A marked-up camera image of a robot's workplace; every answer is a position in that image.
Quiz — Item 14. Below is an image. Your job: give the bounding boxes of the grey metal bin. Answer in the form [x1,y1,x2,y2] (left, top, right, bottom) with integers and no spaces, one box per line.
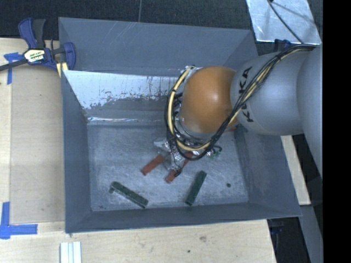
[58,16,303,234]

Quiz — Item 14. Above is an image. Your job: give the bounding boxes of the pale wood flat board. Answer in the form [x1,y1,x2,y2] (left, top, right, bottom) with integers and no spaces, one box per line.
[9,64,67,226]

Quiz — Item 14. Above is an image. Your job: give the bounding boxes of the dark green flat block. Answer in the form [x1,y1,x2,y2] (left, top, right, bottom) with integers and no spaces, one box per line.
[184,170,208,207]
[109,181,149,209]

